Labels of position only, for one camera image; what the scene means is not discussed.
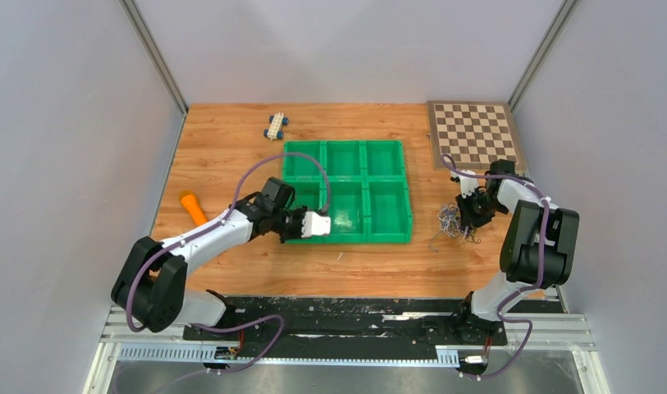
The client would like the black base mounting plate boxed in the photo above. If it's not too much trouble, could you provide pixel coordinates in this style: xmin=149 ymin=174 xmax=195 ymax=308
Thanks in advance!
xmin=182 ymin=296 xmax=507 ymax=360

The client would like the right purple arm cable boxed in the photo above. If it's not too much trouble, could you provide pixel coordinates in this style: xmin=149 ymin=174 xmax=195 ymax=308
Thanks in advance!
xmin=441 ymin=153 xmax=551 ymax=381

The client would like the green six-compartment tray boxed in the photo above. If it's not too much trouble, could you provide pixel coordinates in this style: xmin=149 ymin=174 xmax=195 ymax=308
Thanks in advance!
xmin=281 ymin=140 xmax=413 ymax=244

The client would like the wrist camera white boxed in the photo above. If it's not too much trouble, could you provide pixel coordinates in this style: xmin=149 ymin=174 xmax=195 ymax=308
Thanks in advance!
xmin=458 ymin=176 xmax=479 ymax=199
xmin=301 ymin=210 xmax=331 ymax=239

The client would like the wooden chessboard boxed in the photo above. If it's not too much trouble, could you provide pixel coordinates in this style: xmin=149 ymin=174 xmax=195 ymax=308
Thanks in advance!
xmin=426 ymin=100 xmax=528 ymax=174

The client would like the slotted grey cable duct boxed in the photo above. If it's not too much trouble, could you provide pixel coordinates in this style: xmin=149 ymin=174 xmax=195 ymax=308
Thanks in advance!
xmin=115 ymin=342 xmax=460 ymax=368

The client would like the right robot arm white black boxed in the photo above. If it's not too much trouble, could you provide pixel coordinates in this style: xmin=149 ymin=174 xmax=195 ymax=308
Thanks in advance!
xmin=451 ymin=159 xmax=579 ymax=344

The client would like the orange plastic carrot toy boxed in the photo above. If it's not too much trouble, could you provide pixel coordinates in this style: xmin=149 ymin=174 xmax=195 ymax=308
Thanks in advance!
xmin=179 ymin=190 xmax=208 ymax=226

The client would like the multicolour cable bundle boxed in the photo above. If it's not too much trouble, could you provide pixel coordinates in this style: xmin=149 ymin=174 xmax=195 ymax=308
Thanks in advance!
xmin=427 ymin=202 xmax=482 ymax=254

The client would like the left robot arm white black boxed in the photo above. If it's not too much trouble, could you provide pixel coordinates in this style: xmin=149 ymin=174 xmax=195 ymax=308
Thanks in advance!
xmin=111 ymin=177 xmax=329 ymax=340

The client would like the aluminium frame rail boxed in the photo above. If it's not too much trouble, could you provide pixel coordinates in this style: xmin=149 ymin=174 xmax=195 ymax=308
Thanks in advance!
xmin=102 ymin=272 xmax=598 ymax=349

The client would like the white blue toy car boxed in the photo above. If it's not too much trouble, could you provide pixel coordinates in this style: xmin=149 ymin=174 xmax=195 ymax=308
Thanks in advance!
xmin=263 ymin=112 xmax=290 ymax=141

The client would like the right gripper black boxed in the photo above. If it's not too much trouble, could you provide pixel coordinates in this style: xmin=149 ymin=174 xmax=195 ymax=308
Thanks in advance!
xmin=455 ymin=188 xmax=505 ymax=231

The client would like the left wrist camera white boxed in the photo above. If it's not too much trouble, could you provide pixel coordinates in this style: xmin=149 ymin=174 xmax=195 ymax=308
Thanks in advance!
xmin=301 ymin=210 xmax=331 ymax=239

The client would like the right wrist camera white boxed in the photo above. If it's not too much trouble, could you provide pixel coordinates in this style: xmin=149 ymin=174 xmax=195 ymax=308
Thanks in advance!
xmin=458 ymin=176 xmax=479 ymax=199

